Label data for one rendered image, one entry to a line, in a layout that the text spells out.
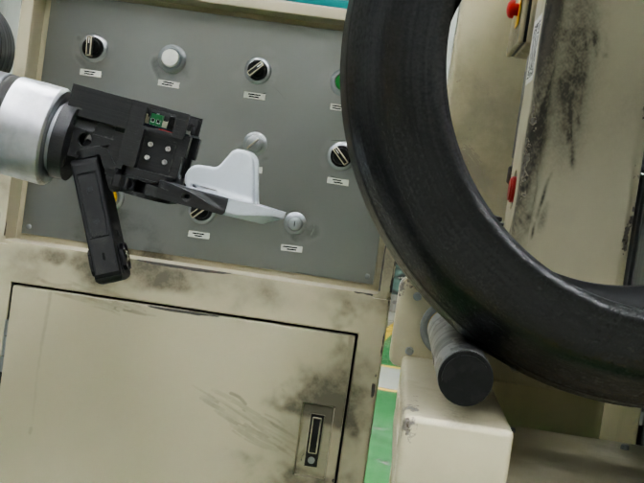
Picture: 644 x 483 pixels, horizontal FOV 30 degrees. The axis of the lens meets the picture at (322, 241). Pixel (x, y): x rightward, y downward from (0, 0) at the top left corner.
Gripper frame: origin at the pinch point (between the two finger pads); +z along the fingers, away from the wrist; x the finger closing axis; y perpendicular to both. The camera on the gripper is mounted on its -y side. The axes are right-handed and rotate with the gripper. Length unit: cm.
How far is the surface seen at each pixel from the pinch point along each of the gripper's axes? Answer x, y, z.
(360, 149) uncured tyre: -8.0, 7.9, 6.6
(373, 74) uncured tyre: -10.0, 14.0, 6.0
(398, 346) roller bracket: 23.3, -10.8, 14.9
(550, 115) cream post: 25.9, 17.7, 24.2
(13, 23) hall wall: 955, 58, -361
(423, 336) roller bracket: 23.0, -9.0, 17.2
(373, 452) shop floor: 363, -97, 28
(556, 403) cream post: 25.9, -12.6, 33.3
